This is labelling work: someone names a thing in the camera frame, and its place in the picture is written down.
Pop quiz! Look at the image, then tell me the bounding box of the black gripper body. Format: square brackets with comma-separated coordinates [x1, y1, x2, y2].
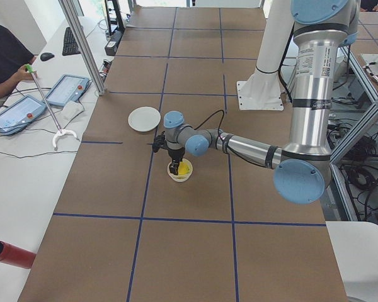
[168, 147, 185, 162]

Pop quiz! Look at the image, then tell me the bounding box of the yellow lemon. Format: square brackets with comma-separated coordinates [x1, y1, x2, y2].
[178, 162, 191, 176]

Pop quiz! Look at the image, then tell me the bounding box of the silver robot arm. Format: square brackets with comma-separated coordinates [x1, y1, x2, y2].
[152, 1, 360, 204]

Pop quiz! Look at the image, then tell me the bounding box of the white bowl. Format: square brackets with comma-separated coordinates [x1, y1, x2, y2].
[167, 159, 193, 182]

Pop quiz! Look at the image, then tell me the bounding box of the white plate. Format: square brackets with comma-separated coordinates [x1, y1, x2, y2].
[128, 106, 161, 132]

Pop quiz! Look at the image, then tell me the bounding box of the white cloth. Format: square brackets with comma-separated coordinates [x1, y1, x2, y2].
[61, 101, 84, 120]

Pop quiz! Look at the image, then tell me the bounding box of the black box device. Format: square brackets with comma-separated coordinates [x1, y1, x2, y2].
[105, 31, 123, 56]

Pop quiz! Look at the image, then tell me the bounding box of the far blue teach pendant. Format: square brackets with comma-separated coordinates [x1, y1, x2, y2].
[46, 74, 90, 107]

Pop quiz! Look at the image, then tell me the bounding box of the blue teach pendant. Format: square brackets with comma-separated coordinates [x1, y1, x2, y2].
[46, 74, 90, 107]
[0, 95, 46, 135]

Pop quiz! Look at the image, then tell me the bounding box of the black keyboard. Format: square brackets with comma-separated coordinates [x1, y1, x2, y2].
[62, 27, 80, 56]

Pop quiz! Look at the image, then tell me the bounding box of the near blue teach pendant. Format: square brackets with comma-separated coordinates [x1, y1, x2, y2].
[0, 95, 46, 135]

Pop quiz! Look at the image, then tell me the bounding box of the black computer mouse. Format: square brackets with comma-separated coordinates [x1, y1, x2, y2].
[40, 52, 55, 62]

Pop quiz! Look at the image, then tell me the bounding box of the pink grabber stick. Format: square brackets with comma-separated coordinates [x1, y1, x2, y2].
[25, 64, 79, 150]

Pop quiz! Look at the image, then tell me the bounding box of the red cylinder bottle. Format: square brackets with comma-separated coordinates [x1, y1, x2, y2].
[0, 241, 36, 269]

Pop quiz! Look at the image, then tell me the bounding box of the person in black shirt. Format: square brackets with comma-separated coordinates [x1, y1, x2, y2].
[0, 25, 37, 99]

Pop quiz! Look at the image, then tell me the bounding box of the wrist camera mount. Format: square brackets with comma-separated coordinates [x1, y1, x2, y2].
[152, 132, 168, 153]

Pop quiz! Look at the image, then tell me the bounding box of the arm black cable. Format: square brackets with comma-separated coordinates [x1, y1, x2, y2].
[193, 109, 226, 139]

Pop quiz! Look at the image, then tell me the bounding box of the aluminium frame post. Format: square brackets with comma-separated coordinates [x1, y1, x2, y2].
[59, 0, 105, 96]

